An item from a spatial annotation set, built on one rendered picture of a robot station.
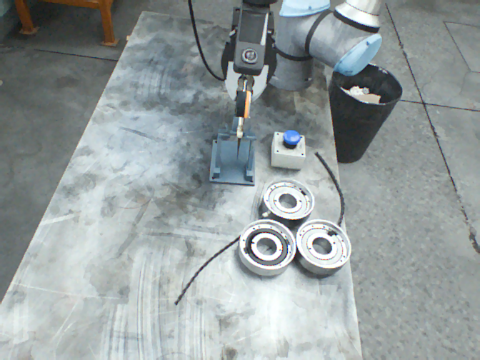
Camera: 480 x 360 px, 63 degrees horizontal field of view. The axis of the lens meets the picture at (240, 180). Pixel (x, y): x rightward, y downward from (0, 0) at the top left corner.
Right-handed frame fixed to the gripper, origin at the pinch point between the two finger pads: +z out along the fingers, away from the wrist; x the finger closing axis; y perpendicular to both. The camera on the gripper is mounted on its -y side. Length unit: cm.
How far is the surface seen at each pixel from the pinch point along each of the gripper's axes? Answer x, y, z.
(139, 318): 14.6, -35.6, 19.6
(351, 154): -66, 82, 92
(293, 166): -13.7, 1.0, 18.5
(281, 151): -10.4, 2.1, 15.1
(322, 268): -16.5, -25.9, 16.0
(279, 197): -9.8, -9.4, 17.3
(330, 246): -19.2, -20.3, 17.6
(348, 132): -60, 82, 77
